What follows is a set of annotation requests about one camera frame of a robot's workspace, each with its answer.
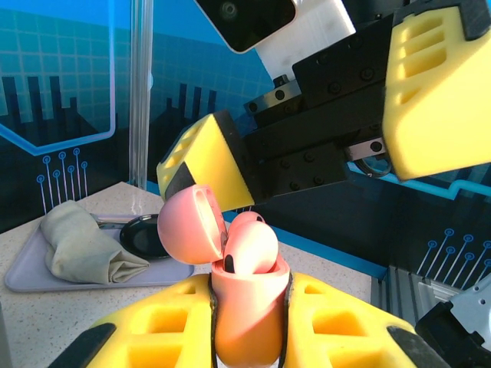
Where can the black round plate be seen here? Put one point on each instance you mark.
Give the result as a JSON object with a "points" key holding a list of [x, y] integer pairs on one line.
{"points": [[140, 237]]}

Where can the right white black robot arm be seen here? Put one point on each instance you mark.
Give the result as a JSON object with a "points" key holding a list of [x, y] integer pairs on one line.
{"points": [[452, 337]]}

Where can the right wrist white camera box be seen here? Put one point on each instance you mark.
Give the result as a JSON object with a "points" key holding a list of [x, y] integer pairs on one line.
{"points": [[249, 23]]}

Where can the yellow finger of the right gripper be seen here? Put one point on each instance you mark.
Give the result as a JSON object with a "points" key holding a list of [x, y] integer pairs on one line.
{"points": [[211, 161], [441, 107]]}

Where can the beige folded cloth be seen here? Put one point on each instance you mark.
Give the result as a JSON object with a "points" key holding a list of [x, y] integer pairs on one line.
{"points": [[76, 245]]}

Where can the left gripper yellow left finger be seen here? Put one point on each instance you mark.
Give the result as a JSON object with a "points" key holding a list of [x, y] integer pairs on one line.
{"points": [[161, 329]]}

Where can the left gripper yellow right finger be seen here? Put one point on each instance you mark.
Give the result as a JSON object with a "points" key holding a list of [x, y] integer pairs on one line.
{"points": [[337, 329]]}

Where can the aluminium frame post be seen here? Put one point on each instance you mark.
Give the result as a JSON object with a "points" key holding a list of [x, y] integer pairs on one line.
{"points": [[140, 92]]}

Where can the lilac plastic tray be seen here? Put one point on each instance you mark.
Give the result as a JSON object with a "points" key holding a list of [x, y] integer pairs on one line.
{"points": [[153, 274]]}

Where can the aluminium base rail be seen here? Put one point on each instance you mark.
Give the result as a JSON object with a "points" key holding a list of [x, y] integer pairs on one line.
{"points": [[403, 295]]}

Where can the pink earbuds charging case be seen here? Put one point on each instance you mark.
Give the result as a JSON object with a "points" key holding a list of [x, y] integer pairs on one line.
{"points": [[249, 314]]}

